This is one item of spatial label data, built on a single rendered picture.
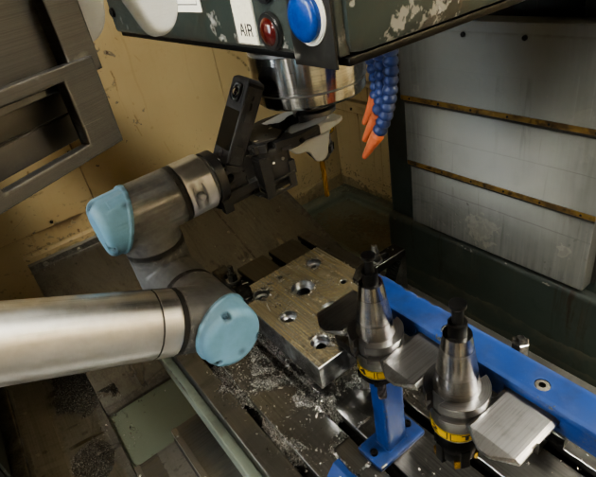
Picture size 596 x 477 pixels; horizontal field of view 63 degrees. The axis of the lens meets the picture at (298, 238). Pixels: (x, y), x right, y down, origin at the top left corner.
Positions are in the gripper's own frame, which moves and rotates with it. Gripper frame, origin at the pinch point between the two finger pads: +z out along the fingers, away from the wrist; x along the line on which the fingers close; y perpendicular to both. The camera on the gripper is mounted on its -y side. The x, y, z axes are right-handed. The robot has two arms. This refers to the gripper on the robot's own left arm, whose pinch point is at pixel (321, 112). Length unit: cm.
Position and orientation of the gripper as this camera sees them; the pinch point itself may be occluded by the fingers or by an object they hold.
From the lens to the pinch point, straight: 74.2
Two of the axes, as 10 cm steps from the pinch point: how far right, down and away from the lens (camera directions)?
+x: 5.9, 3.5, -7.3
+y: 1.8, 8.2, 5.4
